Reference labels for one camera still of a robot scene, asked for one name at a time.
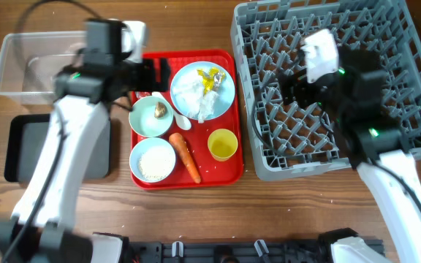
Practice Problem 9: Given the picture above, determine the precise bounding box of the brown food scrap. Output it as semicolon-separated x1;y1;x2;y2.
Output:
154;102;167;119

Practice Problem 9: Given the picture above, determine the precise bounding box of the mint green bowl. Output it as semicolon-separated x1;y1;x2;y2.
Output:
129;96;174;137

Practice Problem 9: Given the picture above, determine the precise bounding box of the light blue bowl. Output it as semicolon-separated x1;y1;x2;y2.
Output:
129;137;176;183

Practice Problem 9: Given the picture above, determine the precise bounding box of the pile of white rice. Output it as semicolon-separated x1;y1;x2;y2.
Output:
137;146;175;182

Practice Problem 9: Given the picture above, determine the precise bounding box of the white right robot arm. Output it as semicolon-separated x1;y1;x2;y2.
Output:
277;47;421;262

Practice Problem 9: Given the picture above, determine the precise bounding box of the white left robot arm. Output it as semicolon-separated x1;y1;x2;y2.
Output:
0;19;170;262

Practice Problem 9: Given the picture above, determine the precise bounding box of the grey dishwasher rack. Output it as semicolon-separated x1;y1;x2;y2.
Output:
230;1;421;181

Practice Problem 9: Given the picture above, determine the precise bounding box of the red foil snack wrapper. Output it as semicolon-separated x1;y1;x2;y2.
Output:
135;91;151;99

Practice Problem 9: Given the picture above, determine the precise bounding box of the crumpled white tissue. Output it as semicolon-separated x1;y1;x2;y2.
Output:
172;69;219;123

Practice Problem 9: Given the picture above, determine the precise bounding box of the light blue plate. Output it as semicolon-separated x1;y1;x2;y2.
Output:
170;61;235;121

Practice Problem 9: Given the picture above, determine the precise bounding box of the white plastic spoon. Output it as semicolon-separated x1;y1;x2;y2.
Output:
152;91;191;131

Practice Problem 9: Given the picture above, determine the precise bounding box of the red serving tray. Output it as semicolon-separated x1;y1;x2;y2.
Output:
131;50;244;191

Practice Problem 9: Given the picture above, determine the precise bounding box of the yellow foil wrapper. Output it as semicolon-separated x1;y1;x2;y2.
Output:
197;67;226;94

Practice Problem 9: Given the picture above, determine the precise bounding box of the orange carrot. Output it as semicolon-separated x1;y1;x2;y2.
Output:
169;133;201;184

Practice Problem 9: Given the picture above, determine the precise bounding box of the yellow plastic cup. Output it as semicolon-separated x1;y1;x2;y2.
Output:
208;129;238;161

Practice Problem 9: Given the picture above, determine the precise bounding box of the clear plastic bin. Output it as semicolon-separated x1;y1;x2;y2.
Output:
0;31;86;105

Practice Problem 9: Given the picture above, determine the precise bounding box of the black tray bin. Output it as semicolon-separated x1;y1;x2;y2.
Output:
4;114;112;183

